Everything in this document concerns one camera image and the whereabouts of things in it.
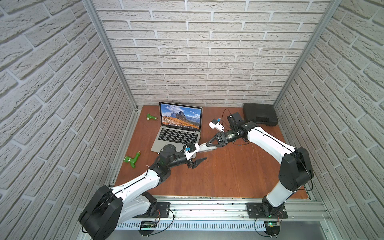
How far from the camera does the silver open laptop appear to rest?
974mm

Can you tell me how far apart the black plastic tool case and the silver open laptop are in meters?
0.39

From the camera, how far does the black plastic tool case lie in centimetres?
108
